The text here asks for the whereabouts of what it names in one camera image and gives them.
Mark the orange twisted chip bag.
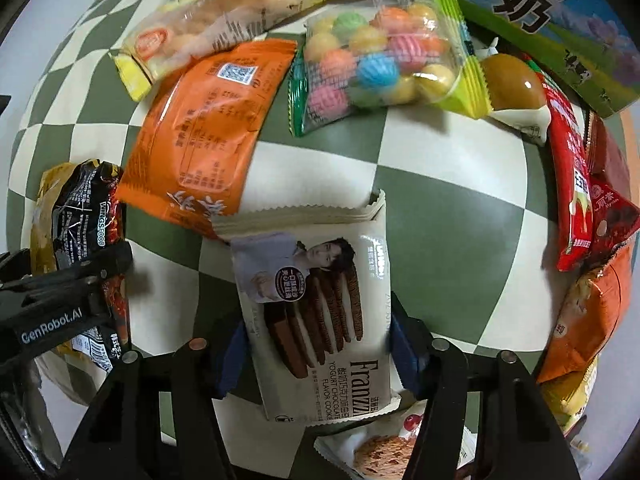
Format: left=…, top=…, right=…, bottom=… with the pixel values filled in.
left=537, top=243, right=634, bottom=384

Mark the yellow clear biscuit bag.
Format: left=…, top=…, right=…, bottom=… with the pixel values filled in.
left=113, top=0, right=326, bottom=102

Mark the tall red spicy packet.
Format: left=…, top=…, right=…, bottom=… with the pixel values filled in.
left=523, top=54, right=593, bottom=272

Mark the yellow mushroom cartoon bag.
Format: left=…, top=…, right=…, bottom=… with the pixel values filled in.
left=539, top=356, right=599, bottom=434

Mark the orange snack packet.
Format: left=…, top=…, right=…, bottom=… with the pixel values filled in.
left=117, top=38, right=297, bottom=237

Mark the small red chocolate packet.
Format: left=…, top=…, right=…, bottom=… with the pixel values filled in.
left=589, top=177, right=639, bottom=263

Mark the brown egg packet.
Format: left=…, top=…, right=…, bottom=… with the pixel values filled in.
left=475, top=37, right=551, bottom=146

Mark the dark red square packet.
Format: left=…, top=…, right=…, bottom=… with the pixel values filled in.
left=586, top=112, right=631, bottom=200

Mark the white oat cookie packet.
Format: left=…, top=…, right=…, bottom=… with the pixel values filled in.
left=313, top=398, right=478, bottom=480

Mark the white Franzzi cookie packet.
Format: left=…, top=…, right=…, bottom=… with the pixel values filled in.
left=214, top=191, right=399, bottom=426

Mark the yellow black snack bag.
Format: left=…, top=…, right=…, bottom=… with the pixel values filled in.
left=29, top=159, right=129, bottom=373

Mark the colourful candy balls bag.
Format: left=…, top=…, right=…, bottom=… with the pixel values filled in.
left=288, top=0, right=492, bottom=136

